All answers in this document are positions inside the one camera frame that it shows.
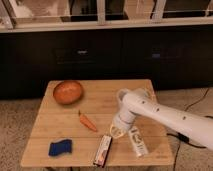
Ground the orange bowl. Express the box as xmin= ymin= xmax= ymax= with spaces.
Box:
xmin=53 ymin=80 xmax=83 ymax=105

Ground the orange toy carrot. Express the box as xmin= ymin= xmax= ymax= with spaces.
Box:
xmin=78 ymin=112 xmax=97 ymax=132

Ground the black cable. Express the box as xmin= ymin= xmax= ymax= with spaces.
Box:
xmin=166 ymin=87 xmax=213 ymax=171

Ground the white tube bottle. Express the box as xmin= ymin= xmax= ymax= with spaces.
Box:
xmin=128 ymin=126 xmax=149 ymax=157

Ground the blue sponge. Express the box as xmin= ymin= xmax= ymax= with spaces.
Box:
xmin=48 ymin=139 xmax=72 ymax=157

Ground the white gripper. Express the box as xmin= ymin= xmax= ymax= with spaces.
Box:
xmin=110 ymin=113 xmax=134 ymax=139

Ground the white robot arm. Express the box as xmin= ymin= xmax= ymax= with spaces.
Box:
xmin=110 ymin=88 xmax=213 ymax=150

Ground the dark cabinet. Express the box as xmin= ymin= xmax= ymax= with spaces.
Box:
xmin=0 ymin=26 xmax=213 ymax=99

